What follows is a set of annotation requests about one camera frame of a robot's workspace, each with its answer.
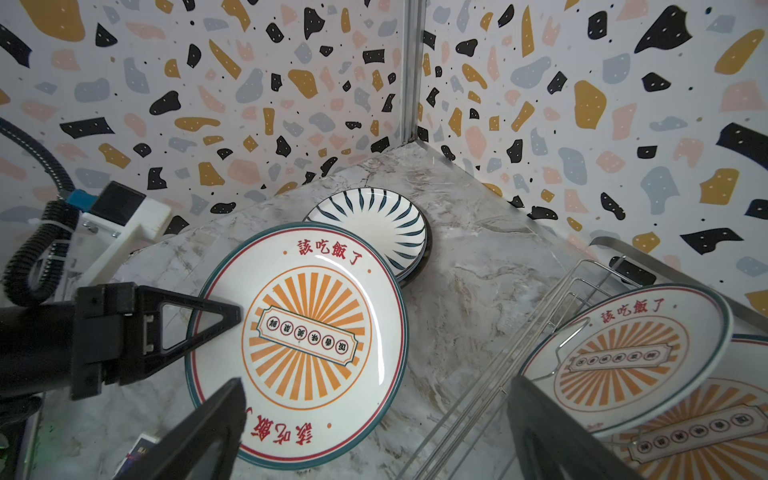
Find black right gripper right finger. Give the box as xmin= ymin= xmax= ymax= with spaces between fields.
xmin=508 ymin=376 xmax=640 ymax=480

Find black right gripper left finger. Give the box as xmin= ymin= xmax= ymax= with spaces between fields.
xmin=117 ymin=378 xmax=246 ymax=480

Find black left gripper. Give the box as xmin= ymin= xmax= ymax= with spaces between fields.
xmin=70 ymin=283 xmax=243 ymax=400

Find sunburst plate green rim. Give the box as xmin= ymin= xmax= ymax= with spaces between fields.
xmin=185 ymin=222 xmax=409 ymax=470

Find white plate black stripes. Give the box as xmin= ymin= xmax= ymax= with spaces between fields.
xmin=304 ymin=187 xmax=432 ymax=287

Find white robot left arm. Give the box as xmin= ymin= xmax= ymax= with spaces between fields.
xmin=1 ymin=283 xmax=243 ymax=425

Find purple playing card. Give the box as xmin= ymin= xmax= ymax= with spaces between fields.
xmin=112 ymin=433 xmax=160 ymax=480

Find white plate orange sunburst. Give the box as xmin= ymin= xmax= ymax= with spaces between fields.
xmin=519 ymin=284 xmax=734 ymax=438

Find metal wire dish rack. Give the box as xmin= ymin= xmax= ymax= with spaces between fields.
xmin=395 ymin=235 xmax=768 ymax=480

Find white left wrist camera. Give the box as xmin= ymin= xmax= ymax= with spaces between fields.
xmin=66 ymin=181 xmax=173 ymax=288

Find black corrugated cable hose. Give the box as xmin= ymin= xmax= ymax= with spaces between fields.
xmin=0 ymin=116 xmax=82 ymax=308

